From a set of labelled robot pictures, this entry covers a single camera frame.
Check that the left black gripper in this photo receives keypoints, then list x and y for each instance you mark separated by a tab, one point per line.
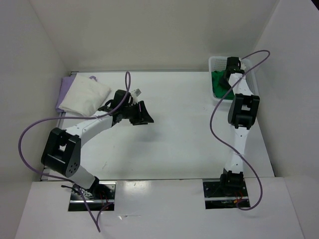
142	117

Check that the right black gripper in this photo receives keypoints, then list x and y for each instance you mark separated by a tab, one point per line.
226	85

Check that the green t shirt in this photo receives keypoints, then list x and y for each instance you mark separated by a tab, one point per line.
218	90

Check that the cream t shirt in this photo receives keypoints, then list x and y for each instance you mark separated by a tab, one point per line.
84	95

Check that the purple t shirt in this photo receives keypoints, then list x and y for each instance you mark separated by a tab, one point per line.
65	85

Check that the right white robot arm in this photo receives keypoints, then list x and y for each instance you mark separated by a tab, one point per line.
242	116

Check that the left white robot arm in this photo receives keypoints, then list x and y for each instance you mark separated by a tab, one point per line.
62	152

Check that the white perforated plastic basket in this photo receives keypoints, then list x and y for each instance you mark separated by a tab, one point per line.
218	63

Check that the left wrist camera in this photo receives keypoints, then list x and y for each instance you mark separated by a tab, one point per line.
134	94

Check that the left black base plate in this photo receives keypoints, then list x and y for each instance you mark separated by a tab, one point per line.
102	200

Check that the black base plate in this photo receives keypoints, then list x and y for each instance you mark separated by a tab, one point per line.
216	197
102	200

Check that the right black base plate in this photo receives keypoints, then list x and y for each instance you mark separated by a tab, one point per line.
216	197

